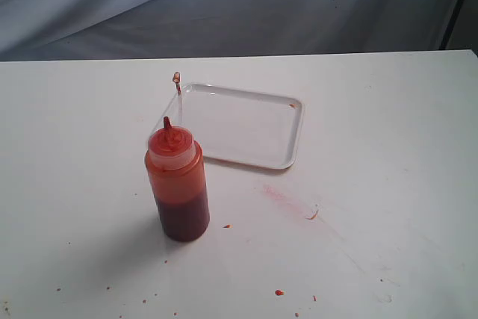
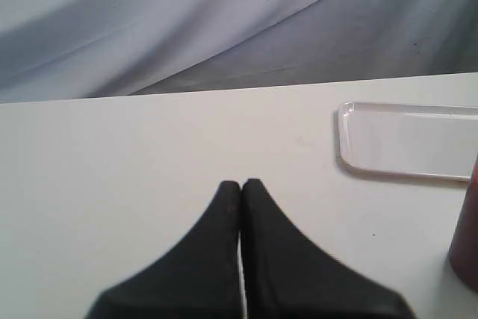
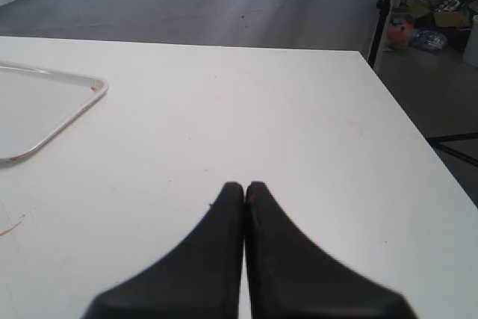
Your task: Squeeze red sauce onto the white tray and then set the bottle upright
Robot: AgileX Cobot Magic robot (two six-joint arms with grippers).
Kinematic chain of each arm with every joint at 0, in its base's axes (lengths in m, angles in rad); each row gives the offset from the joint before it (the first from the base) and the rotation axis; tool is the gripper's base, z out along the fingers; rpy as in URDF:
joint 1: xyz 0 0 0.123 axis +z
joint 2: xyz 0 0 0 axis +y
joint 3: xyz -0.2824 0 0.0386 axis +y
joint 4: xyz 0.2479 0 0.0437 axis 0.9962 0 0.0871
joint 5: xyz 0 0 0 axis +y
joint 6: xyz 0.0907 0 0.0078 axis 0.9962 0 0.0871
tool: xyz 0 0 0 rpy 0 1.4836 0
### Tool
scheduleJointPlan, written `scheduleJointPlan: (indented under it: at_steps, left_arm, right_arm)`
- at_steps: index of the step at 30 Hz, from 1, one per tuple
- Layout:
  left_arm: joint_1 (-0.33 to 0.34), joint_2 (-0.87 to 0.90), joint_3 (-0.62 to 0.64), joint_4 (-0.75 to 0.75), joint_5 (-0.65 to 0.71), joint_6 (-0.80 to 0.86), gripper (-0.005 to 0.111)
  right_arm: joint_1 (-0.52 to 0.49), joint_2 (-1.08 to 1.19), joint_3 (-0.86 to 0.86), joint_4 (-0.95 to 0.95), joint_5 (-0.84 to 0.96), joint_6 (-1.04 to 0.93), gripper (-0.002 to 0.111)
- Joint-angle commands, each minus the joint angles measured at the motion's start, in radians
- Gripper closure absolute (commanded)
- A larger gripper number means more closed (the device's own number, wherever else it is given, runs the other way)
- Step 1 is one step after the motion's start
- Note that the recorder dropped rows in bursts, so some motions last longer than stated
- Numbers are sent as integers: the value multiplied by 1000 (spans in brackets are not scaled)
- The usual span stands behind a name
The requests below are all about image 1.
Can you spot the white rectangular plastic tray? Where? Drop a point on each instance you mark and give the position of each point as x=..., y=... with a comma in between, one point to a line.
x=239, y=126

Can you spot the grey fabric backdrop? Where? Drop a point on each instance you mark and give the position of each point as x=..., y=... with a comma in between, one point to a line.
x=40, y=30

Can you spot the red sauce squeeze bottle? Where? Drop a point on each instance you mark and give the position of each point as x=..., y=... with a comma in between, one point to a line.
x=175, y=166

